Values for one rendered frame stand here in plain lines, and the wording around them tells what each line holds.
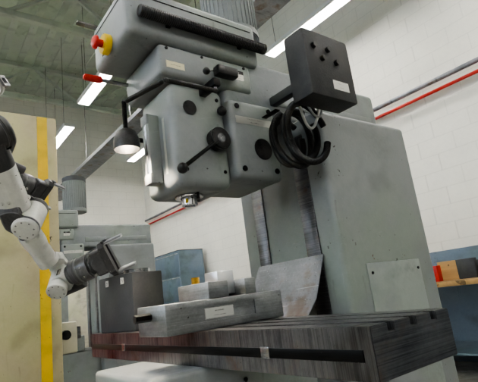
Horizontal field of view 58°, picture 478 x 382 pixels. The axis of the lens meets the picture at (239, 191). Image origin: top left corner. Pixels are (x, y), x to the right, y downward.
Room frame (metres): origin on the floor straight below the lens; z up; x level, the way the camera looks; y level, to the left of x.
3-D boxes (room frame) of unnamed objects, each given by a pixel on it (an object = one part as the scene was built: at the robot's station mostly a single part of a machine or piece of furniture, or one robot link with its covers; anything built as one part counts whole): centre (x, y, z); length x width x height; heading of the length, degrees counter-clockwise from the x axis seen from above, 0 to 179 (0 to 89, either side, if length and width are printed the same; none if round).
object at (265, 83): (1.57, -0.24, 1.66); 0.80 x 0.23 x 0.20; 129
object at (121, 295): (1.54, 0.42, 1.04); 0.22 x 0.12 x 0.20; 47
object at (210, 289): (1.14, 0.13, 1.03); 0.15 x 0.06 x 0.04; 38
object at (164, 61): (1.28, 0.12, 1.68); 0.34 x 0.24 x 0.10; 129
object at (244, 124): (1.37, 0.00, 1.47); 0.24 x 0.19 x 0.26; 39
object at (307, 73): (1.18, -0.29, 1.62); 0.20 x 0.09 x 0.21; 129
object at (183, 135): (1.26, 0.15, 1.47); 0.21 x 0.19 x 0.32; 39
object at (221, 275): (1.17, 0.08, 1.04); 0.06 x 0.05 x 0.06; 38
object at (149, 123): (1.19, 0.24, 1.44); 0.04 x 0.04 x 0.21; 39
